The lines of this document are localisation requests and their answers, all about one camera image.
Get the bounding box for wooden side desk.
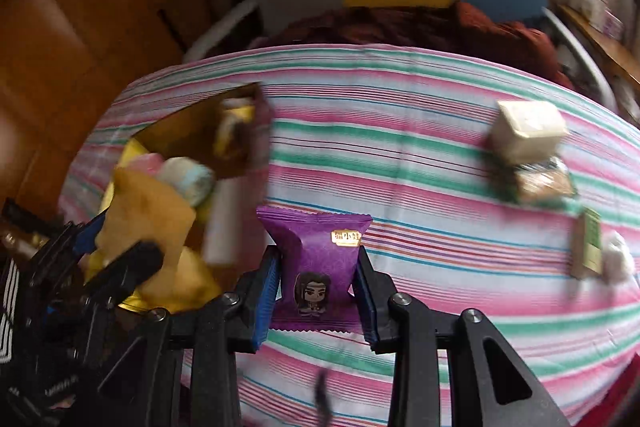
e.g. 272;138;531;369
558;5;639;91

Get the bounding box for dark red blanket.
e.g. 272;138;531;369
258;1;574;90

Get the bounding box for white boxes on desk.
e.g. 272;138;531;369
568;0;624;41

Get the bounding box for yellow sponge block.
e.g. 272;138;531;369
86;168;222;313

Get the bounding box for small green label box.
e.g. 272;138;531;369
570;207;602;280

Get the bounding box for purple snack packet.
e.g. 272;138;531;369
256;206;372;333

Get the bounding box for green cracker packet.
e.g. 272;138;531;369
487;156;577;205

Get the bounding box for yellow biscuit packet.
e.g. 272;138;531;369
213;98;255;160

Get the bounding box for gold lined brown box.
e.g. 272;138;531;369
102;83;272;294

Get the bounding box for white foam block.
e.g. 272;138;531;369
202;176;248;267

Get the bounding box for cream cardboard box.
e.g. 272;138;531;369
489;101;570;166

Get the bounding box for wooden wardrobe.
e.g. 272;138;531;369
1;0;213;219

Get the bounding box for cream blue sock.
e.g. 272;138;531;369
156;157;215;207

